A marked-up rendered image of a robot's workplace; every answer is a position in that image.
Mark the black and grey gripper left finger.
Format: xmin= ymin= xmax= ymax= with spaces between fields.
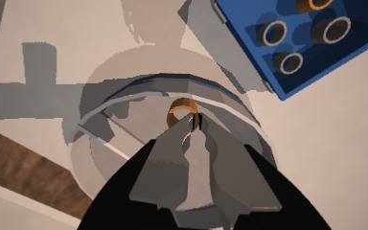
xmin=77 ymin=112 xmax=195 ymax=230

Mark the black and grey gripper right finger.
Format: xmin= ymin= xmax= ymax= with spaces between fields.
xmin=198 ymin=112 xmax=332 ymax=230

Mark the grey metal sleeve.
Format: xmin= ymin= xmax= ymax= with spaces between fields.
xmin=272 ymin=52 xmax=303 ymax=74
xmin=310 ymin=16 xmax=351 ymax=43
xmin=256 ymin=21 xmax=287 ymax=46

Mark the bronze bushing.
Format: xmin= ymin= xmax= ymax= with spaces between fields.
xmin=167 ymin=98 xmax=199 ymax=133
xmin=296 ymin=0 xmax=333 ymax=13

